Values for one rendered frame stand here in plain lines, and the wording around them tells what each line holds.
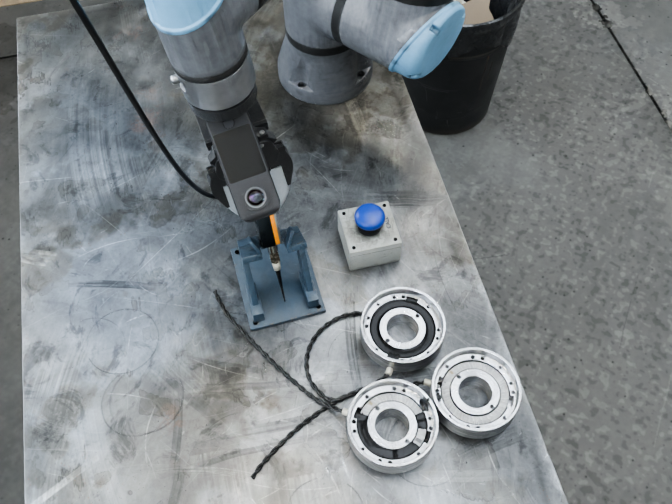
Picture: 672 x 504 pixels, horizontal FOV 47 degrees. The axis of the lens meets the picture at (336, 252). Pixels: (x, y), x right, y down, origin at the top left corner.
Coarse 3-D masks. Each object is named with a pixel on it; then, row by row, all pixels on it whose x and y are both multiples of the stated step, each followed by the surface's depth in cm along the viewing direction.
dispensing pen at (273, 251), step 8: (256, 224) 94; (264, 224) 93; (264, 232) 94; (272, 232) 94; (264, 240) 94; (272, 240) 94; (264, 248) 94; (272, 248) 96; (272, 256) 97; (272, 264) 97; (280, 272) 98; (280, 280) 98
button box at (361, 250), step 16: (352, 208) 105; (384, 208) 105; (352, 224) 103; (384, 224) 103; (352, 240) 102; (368, 240) 102; (384, 240) 102; (400, 240) 102; (352, 256) 102; (368, 256) 102; (384, 256) 103
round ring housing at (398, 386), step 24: (384, 384) 92; (408, 384) 91; (360, 408) 91; (384, 408) 91; (408, 408) 91; (432, 408) 90; (408, 432) 89; (432, 432) 89; (360, 456) 88; (408, 456) 88
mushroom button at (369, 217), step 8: (360, 208) 101; (368, 208) 101; (376, 208) 101; (360, 216) 100; (368, 216) 100; (376, 216) 100; (384, 216) 101; (360, 224) 100; (368, 224) 100; (376, 224) 100
